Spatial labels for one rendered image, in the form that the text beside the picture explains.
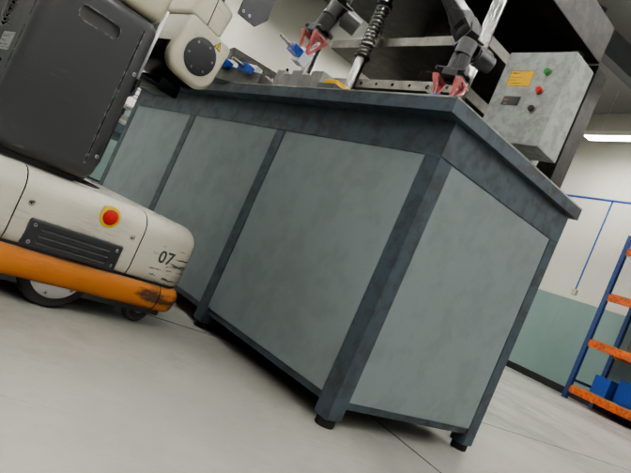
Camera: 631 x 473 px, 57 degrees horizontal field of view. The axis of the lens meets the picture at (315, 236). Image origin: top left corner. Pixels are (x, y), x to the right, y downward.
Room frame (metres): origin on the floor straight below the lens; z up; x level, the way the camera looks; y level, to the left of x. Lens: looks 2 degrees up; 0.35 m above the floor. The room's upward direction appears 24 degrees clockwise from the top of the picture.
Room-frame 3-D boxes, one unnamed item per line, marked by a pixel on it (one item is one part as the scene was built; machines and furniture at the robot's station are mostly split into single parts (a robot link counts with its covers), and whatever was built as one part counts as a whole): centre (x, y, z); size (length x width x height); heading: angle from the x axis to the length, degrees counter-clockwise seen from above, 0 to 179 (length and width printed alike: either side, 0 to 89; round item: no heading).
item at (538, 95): (2.33, -0.60, 0.74); 0.30 x 0.22 x 1.47; 40
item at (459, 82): (1.70, -0.19, 0.97); 0.07 x 0.07 x 0.09; 54
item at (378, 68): (3.10, -0.26, 1.52); 1.10 x 0.70 x 0.05; 40
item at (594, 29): (3.06, -0.21, 1.75); 1.30 x 0.84 x 0.61; 40
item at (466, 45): (1.71, -0.19, 1.10); 0.07 x 0.06 x 0.07; 111
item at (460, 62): (1.71, -0.18, 1.04); 0.10 x 0.07 x 0.07; 54
